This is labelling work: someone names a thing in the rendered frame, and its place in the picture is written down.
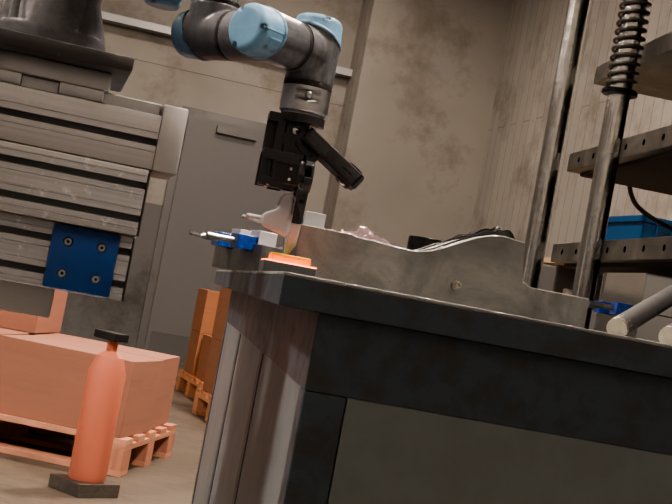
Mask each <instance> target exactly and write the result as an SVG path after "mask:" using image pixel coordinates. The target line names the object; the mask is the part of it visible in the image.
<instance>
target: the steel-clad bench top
mask: <svg viewBox="0 0 672 504"><path fill-rule="evenodd" d="M216 271H217V272H234V273H252V274H270V275H286V276H291V277H297V278H302V279H307V280H313V281H318V282H323V283H328V284H334V285H339V286H344V287H349V288H355V289H360V290H365V291H371V292H376V293H381V294H386V295H392V296H397V297H402V298H407V299H413V300H418V301H423V302H429V303H434V304H439V305H444V306H450V307H455V308H460V309H466V310H471V311H476V312H481V313H487V314H492V315H497V316H502V317H508V318H513V319H518V320H524V321H529V322H534V323H539V324H545V325H550V326H555V327H560V328H566V329H571V330H576V331H582V332H587V333H592V334H597V335H603V336H608V337H613V338H619V339H624V340H629V341H634V342H640V343H645V344H650V345H655V346H661V347H666V348H671V349H672V345H669V344H663V343H658V342H653V341H648V340H643V339H640V338H638V339H637V338H632V337H627V336H621V335H616V334H611V333H605V332H600V331H595V330H590V329H584V328H579V327H574V326H571V325H563V324H558V323H553V322H548V321H542V320H537V319H532V318H526V317H521V316H516V315H511V314H505V313H502V312H495V311H490V310H484V309H479V308H474V307H469V306H463V305H458V304H453V303H447V302H442V301H437V300H432V299H429V298H421V297H416V296H411V295H405V294H400V293H395V292H390V291H384V290H379V289H374V288H369V287H363V286H358V285H355V284H347V283H342V282H337V281H334V280H326V279H321V278H316V277H311V276H305V275H300V274H295V273H292V272H282V271H238V270H216Z"/></svg>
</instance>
